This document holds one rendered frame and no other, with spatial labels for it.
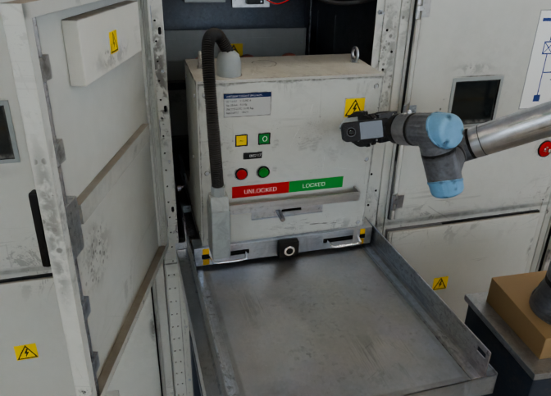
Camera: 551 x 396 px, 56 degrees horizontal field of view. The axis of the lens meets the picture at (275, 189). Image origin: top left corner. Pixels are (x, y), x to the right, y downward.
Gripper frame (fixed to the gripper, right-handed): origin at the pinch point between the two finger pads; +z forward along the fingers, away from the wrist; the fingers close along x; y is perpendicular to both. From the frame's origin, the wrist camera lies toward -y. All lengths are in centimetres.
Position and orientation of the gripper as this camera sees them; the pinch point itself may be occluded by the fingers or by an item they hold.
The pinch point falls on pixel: (340, 128)
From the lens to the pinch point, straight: 138.0
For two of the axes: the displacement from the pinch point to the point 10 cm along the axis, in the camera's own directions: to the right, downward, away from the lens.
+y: 8.5, -2.1, 4.8
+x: -1.2, -9.7, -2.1
